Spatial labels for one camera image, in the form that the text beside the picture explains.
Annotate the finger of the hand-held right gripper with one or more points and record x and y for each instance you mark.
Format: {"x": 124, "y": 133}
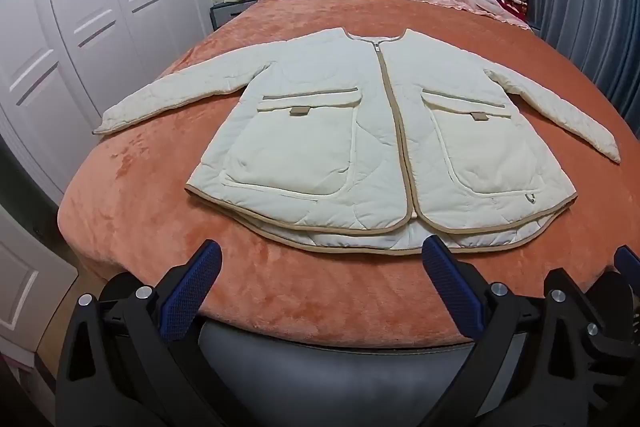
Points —
{"x": 626, "y": 259}
{"x": 612, "y": 357}

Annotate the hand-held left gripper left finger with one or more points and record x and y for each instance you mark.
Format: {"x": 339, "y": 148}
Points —
{"x": 194, "y": 289}

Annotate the red cushion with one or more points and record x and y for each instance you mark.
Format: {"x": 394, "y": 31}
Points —
{"x": 515, "y": 11}

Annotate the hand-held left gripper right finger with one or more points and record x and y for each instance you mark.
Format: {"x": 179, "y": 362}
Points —
{"x": 450, "y": 289}

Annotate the grey nightstand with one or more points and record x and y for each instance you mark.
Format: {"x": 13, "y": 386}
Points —
{"x": 225, "y": 13}

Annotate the cream quilted jacket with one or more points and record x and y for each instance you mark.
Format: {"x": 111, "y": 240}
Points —
{"x": 350, "y": 157}

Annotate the orange plush blanket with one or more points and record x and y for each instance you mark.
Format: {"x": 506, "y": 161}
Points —
{"x": 150, "y": 207}

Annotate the white door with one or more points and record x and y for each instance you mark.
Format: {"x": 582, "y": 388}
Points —
{"x": 25, "y": 282}

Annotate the white wardrobe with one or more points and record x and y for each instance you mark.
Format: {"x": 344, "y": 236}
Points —
{"x": 100, "y": 17}

